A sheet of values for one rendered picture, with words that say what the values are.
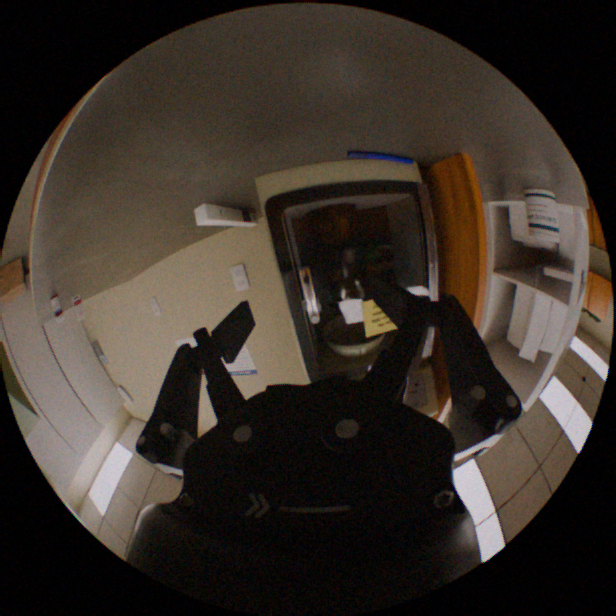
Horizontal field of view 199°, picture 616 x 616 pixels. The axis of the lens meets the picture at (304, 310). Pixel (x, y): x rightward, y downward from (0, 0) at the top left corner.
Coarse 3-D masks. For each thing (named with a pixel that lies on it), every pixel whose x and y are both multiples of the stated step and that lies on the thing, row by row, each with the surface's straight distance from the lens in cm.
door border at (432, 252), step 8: (424, 192) 40; (424, 200) 39; (424, 208) 39; (424, 216) 38; (432, 224) 39; (432, 232) 39; (432, 240) 39; (432, 248) 39; (432, 256) 39; (432, 264) 39; (432, 272) 40; (432, 280) 40; (432, 288) 40; (432, 296) 41; (432, 328) 45; (432, 344) 47; (424, 352) 48
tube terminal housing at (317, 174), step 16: (352, 160) 36; (368, 160) 37; (384, 160) 39; (272, 176) 35; (288, 176) 34; (304, 176) 34; (320, 176) 34; (336, 176) 34; (352, 176) 35; (368, 176) 36; (384, 176) 37; (400, 176) 39; (416, 176) 41; (272, 192) 34; (304, 368) 41
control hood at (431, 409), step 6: (420, 366) 50; (426, 366) 50; (420, 372) 49; (426, 372) 50; (426, 378) 50; (432, 378) 50; (426, 384) 50; (432, 384) 50; (426, 390) 50; (432, 390) 51; (432, 396) 51; (432, 402) 51; (420, 408) 49; (426, 408) 50; (432, 408) 51; (426, 414) 51; (432, 414) 52
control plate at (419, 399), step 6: (420, 378) 49; (414, 384) 48; (420, 384) 49; (414, 390) 48; (420, 390) 49; (408, 396) 47; (414, 396) 48; (420, 396) 49; (426, 396) 50; (408, 402) 48; (414, 402) 48; (420, 402) 49; (426, 402) 50; (414, 408) 49
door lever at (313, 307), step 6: (300, 270) 26; (306, 270) 26; (300, 276) 26; (306, 276) 26; (306, 282) 26; (312, 282) 26; (306, 288) 26; (312, 288) 26; (306, 294) 26; (312, 294) 26; (306, 300) 27; (312, 300) 27; (312, 306) 27; (318, 306) 32; (312, 312) 27; (318, 312) 28; (312, 318) 28; (318, 318) 28
